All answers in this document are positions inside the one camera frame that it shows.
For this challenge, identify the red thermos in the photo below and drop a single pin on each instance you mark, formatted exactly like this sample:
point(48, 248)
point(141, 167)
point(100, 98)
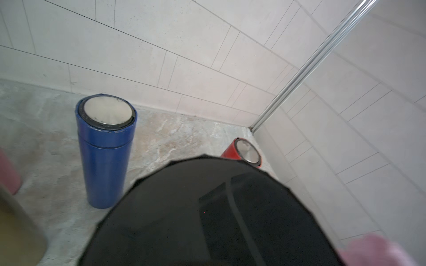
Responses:
point(242, 149)

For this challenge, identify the gold thermos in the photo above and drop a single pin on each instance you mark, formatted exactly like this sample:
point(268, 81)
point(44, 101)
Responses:
point(23, 243)

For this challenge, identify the blue thermos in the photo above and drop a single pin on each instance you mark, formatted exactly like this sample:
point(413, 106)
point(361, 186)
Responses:
point(106, 127)

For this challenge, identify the pink cloth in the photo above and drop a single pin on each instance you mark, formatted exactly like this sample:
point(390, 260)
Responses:
point(375, 250)

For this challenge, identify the black thermos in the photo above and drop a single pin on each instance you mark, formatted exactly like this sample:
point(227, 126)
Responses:
point(209, 211)

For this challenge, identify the pink thermos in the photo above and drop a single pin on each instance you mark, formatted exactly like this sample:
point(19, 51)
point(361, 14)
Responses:
point(10, 178)

